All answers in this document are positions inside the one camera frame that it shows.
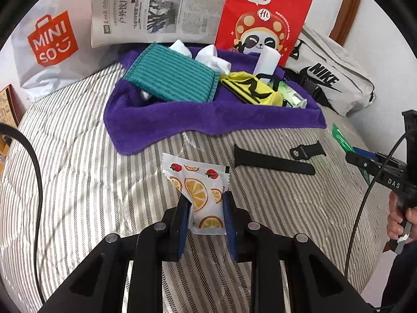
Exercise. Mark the wooden bed frame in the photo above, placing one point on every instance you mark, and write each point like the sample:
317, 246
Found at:
347, 9

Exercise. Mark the white shopping bag orange logo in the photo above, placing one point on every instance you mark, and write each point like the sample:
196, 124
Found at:
52, 39

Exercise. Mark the dark green packet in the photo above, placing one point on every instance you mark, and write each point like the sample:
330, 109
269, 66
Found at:
340, 138

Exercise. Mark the person's right hand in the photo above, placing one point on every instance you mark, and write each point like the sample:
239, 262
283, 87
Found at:
395, 220

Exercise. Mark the purple towel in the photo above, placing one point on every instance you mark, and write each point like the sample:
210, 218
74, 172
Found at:
169, 117

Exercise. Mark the red panda paper bag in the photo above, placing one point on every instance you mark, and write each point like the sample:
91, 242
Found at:
234, 13

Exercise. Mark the fruit print wipe packet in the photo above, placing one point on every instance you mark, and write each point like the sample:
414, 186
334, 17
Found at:
195, 186

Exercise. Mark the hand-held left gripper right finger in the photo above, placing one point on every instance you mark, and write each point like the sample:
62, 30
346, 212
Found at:
229, 223

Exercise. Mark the striped bed sheet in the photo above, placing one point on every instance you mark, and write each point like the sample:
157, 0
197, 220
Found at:
81, 169

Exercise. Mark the person's leg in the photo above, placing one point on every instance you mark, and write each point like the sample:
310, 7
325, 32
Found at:
402, 283

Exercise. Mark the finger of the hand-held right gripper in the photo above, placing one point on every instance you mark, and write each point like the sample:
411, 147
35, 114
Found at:
368, 155
360, 163

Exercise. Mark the teal striped cloth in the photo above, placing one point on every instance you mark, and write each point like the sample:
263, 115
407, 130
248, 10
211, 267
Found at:
169, 75

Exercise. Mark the white crumpled tissue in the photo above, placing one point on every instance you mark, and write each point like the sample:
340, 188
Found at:
210, 57

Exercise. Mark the white canvas bag black logo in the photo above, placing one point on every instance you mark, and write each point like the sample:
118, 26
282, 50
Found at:
345, 71

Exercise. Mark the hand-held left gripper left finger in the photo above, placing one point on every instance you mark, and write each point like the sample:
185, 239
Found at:
182, 223

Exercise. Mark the pale green packet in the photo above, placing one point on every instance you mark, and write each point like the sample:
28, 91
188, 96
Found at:
291, 96

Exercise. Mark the newspaper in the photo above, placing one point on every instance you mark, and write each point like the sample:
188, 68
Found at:
130, 16

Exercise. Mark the yellow black cloth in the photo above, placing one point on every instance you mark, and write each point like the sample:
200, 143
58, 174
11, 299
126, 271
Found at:
241, 80

